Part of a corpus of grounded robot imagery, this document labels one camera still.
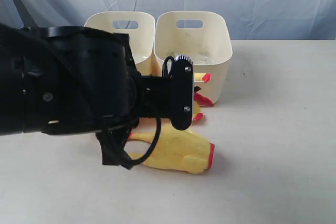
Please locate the headless rubber chicken body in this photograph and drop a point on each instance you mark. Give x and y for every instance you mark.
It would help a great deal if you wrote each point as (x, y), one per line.
(184, 151)

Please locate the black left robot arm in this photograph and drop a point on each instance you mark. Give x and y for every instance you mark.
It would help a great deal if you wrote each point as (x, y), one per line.
(74, 80)

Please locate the whole rubber chicken near bins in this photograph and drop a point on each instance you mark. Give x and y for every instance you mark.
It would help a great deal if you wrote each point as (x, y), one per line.
(200, 101)

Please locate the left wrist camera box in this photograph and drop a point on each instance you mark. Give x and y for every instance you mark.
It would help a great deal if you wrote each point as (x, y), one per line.
(182, 92)

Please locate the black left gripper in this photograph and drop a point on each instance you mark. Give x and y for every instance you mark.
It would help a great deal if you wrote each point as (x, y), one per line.
(151, 100)

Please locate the cream bin with circle mark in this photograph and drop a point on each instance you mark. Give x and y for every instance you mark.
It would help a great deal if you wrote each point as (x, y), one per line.
(141, 29)

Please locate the cream bin with cross mark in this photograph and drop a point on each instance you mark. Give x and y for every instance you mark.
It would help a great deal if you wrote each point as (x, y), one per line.
(204, 38)

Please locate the detached rubber chicken head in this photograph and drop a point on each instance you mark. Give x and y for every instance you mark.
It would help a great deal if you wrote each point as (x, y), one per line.
(202, 77)

